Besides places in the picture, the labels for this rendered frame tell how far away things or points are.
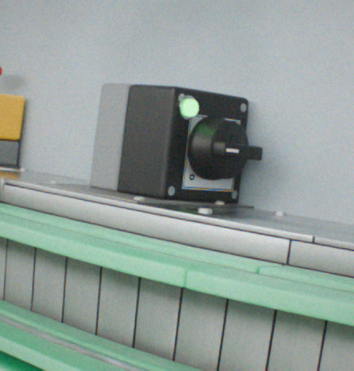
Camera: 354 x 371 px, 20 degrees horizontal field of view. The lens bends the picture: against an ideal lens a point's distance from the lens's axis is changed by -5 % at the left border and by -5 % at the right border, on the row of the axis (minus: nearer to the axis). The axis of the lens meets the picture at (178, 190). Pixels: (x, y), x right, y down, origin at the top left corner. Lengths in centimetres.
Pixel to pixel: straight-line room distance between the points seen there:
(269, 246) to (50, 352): 15
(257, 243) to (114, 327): 13
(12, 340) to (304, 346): 19
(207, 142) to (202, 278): 22
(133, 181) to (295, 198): 12
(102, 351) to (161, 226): 9
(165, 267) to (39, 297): 24
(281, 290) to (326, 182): 26
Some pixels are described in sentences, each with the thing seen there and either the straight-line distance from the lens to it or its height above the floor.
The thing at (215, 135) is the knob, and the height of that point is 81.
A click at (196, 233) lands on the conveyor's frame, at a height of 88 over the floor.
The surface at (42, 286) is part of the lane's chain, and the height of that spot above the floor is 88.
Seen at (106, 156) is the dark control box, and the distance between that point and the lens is 75.
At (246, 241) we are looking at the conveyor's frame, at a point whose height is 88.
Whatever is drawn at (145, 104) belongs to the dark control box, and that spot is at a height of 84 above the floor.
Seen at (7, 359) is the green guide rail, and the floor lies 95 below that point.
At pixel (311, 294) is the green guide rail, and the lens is 46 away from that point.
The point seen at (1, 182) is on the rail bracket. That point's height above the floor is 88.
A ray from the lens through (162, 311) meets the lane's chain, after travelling 64.
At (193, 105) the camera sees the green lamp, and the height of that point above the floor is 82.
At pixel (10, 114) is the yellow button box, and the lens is 97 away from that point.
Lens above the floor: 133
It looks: 45 degrees down
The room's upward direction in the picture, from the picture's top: 87 degrees counter-clockwise
